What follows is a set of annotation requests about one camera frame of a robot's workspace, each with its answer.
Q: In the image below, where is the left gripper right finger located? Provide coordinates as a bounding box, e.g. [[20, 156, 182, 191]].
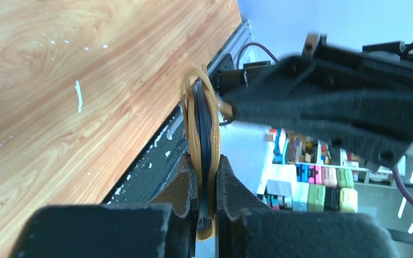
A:
[[215, 156, 399, 257]]

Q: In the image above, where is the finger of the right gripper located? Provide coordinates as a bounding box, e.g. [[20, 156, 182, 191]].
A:
[[223, 86, 413, 168], [224, 53, 413, 107]]

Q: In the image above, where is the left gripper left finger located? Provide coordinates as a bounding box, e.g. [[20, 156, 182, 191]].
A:
[[10, 153, 199, 257]]

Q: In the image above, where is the yellow leather card holder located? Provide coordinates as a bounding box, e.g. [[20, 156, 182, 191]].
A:
[[180, 65, 221, 241]]

